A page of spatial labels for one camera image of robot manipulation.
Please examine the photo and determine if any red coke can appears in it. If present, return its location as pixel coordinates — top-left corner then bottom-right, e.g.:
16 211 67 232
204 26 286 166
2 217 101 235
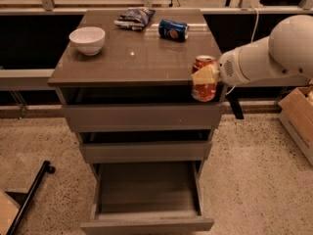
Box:
192 55 218 102

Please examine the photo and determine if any blue chip bag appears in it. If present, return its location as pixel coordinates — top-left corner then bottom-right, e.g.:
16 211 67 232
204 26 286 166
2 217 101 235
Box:
114 7 156 30

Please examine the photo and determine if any blue pepsi can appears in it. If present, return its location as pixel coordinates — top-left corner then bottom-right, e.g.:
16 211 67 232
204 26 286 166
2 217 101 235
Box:
158 20 189 41

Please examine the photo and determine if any grey top drawer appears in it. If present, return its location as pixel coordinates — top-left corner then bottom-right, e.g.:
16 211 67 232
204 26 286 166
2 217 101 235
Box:
62 102 223 132

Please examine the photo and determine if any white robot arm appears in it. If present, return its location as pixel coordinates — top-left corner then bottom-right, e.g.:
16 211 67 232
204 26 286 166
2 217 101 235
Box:
192 15 313 85

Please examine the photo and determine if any grey open bottom drawer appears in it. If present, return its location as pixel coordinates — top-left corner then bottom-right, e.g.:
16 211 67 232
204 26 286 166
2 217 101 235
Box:
81 162 214 235

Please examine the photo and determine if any grey middle drawer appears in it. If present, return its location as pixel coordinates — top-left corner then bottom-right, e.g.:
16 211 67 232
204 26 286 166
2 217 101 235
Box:
79 130 212 164

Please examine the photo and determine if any black metal bar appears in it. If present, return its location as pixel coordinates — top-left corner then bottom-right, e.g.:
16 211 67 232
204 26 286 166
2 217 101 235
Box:
6 161 56 235

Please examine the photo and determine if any white ceramic bowl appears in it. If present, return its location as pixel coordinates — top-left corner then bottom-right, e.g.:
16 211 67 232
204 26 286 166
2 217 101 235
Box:
69 26 106 56

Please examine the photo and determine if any cardboard box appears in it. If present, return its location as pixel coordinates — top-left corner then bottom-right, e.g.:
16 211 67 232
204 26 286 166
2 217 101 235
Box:
279 86 313 165

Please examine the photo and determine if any white cable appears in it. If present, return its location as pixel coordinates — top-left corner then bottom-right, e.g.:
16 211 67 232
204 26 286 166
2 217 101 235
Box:
225 5 260 96

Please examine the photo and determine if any grey window rail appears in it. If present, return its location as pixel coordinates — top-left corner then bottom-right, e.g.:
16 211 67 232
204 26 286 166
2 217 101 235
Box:
0 66 313 92

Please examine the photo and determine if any grey drawer cabinet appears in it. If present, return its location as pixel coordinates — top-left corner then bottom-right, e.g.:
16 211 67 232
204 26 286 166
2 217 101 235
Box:
54 10 227 175

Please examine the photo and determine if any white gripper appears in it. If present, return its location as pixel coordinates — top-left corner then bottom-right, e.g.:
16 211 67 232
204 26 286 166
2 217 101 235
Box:
192 48 248 85

